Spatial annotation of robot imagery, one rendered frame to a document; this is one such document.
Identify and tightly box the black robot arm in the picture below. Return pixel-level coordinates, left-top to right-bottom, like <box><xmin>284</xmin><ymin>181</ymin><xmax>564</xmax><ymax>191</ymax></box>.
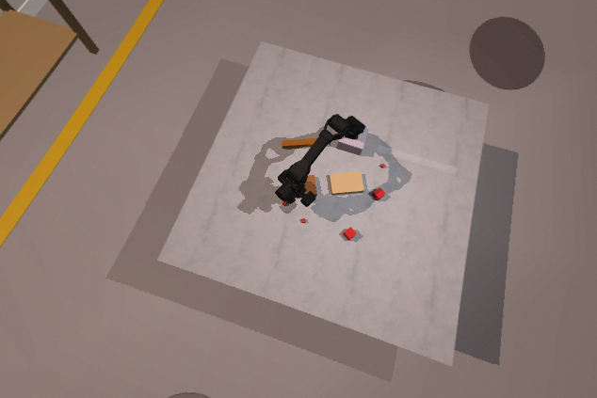
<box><xmin>275</xmin><ymin>114</ymin><xmax>365</xmax><ymax>204</ymax></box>

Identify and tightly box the tan square block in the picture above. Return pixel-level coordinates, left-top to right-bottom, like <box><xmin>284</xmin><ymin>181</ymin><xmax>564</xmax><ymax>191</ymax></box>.
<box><xmin>329</xmin><ymin>171</ymin><xmax>364</xmax><ymax>195</ymax></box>

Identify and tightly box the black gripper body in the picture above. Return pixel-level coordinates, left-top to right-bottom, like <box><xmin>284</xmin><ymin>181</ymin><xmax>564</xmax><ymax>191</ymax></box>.
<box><xmin>278</xmin><ymin>169</ymin><xmax>315</xmax><ymax>207</ymax></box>

